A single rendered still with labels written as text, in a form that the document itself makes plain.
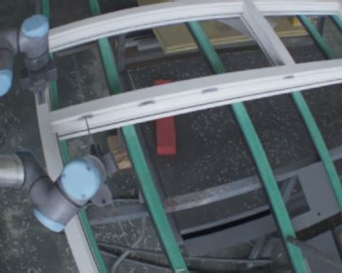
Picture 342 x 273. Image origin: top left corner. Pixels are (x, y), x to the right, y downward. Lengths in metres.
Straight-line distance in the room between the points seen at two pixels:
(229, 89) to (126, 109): 0.32
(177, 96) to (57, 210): 0.65
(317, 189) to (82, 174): 0.77
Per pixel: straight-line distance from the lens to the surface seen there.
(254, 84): 1.83
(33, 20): 1.51
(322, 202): 1.68
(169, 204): 1.64
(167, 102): 1.75
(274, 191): 1.65
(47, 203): 1.30
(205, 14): 2.12
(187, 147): 2.05
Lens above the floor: 2.22
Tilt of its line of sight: 51 degrees down
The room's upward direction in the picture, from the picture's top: 4 degrees clockwise
